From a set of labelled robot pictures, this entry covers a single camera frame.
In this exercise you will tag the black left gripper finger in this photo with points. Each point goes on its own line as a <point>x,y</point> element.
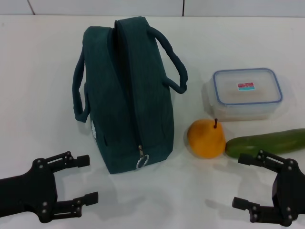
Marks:
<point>69,207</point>
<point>81,160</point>

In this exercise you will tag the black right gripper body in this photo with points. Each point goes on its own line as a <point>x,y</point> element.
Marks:
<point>290,190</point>

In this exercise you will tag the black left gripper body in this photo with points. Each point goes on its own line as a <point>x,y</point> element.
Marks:
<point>28,186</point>

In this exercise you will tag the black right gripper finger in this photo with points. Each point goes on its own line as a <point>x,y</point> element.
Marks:
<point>247,159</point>
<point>259,212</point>

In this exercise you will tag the green cucumber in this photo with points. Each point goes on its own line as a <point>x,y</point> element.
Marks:
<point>281,140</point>

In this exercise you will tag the orange pear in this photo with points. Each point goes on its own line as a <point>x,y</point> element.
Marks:
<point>205,143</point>

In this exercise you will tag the clear blue-rimmed food container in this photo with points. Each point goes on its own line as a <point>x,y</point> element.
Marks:
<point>245,100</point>

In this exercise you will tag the dark teal insulated lunch bag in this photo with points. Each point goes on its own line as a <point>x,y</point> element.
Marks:
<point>133,95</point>

